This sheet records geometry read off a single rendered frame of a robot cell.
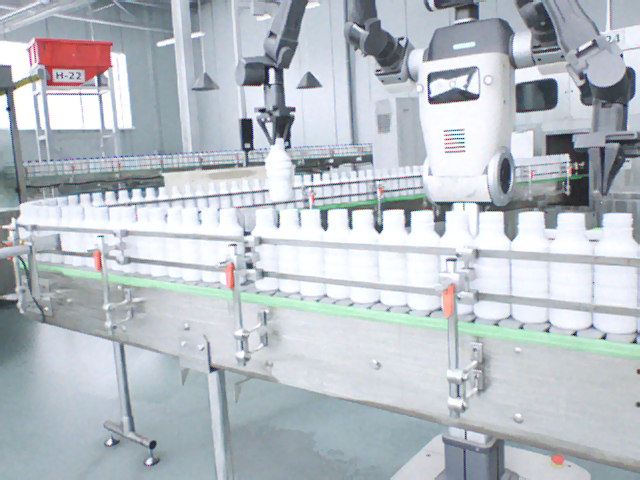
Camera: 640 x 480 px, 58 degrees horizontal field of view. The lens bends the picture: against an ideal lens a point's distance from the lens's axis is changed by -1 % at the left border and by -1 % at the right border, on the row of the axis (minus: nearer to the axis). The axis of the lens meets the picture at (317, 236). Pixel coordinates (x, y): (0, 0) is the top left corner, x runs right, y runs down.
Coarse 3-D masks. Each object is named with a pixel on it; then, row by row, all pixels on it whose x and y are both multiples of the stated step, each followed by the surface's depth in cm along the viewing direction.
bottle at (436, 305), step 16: (416, 224) 97; (432, 224) 97; (416, 240) 96; (432, 240) 96; (416, 256) 97; (432, 256) 96; (416, 272) 97; (432, 272) 97; (416, 304) 98; (432, 304) 97
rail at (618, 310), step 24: (216, 240) 125; (240, 240) 120; (264, 240) 116; (288, 240) 112; (312, 240) 109; (168, 264) 136; (192, 264) 131; (624, 264) 77; (384, 288) 101; (408, 288) 98; (432, 288) 95; (600, 312) 80; (624, 312) 78
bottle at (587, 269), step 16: (560, 224) 83; (576, 224) 82; (560, 240) 83; (576, 240) 82; (560, 272) 83; (576, 272) 82; (592, 272) 83; (560, 288) 83; (576, 288) 82; (592, 288) 83; (560, 320) 84; (576, 320) 83; (592, 320) 84
